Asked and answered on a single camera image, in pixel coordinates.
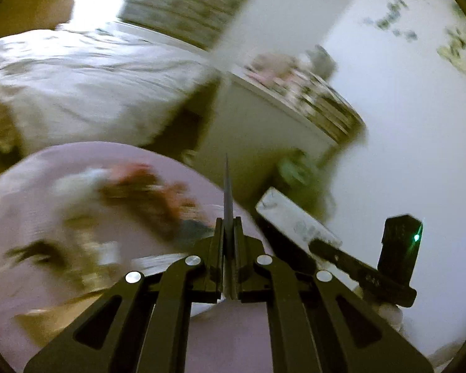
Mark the black hair clip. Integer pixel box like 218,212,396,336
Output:
4,239,68,270

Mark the white tissue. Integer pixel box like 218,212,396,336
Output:
50,168,109,220

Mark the white green carton box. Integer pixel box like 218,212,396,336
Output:
255,187,342,258

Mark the red snack box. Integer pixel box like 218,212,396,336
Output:
101,163,204,238

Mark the white gloved right hand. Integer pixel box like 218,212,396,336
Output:
353,285,403,332

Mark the purple round tablecloth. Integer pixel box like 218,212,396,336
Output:
0,142,223,372

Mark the green air purifier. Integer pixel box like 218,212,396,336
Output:
272,149,321,208

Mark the white dresser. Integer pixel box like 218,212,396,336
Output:
193,66,348,204

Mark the stack of books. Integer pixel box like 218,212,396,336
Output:
245,53,364,143

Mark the bed with white duvet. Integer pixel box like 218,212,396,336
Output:
0,24,220,156

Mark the grey patterned window blind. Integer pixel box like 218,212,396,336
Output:
117,0,246,50

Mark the wooden headboard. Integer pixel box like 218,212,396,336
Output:
0,0,75,38

